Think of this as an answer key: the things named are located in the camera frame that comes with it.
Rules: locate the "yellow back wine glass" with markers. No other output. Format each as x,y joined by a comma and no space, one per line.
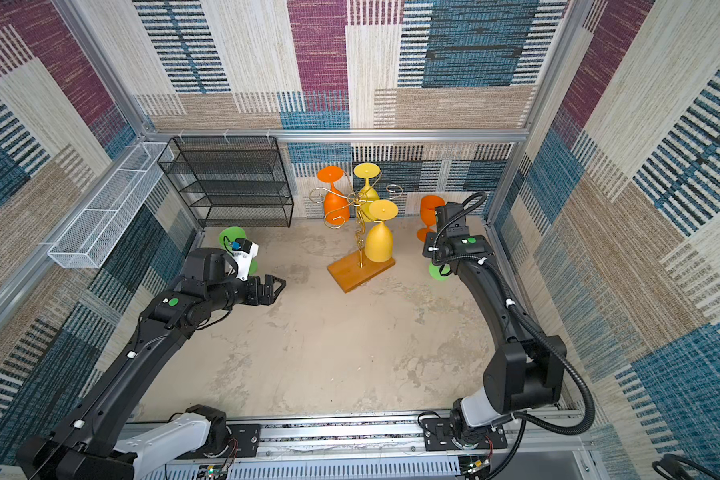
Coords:
367,194

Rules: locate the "green wine glass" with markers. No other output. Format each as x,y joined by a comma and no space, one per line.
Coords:
440,273
234,233

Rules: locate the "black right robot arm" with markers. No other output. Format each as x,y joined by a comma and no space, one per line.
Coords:
522,374

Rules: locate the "white mesh wall basket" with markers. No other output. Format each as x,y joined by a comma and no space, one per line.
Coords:
93,234

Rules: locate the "black mesh shelf rack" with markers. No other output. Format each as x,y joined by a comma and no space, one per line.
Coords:
230,181

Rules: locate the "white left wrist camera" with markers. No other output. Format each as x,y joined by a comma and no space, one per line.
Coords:
244,252

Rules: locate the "gold wire wine glass rack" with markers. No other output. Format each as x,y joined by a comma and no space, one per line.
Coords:
354,269

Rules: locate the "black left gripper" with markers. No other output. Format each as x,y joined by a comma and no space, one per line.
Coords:
255,297

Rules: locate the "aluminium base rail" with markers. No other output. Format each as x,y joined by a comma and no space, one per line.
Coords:
389,445

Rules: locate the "yellow wine glass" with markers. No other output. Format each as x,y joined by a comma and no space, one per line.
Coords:
367,194
379,245

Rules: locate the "orange front wine glass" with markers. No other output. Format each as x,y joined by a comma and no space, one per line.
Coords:
427,212

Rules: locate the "orange back wine glass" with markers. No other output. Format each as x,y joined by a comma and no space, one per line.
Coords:
335,204

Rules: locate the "yellow front wine glass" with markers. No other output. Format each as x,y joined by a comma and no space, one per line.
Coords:
379,245

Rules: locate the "orange wine glass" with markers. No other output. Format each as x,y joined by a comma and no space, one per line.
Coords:
335,204
427,212

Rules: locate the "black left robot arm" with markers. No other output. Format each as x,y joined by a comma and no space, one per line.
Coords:
83,444

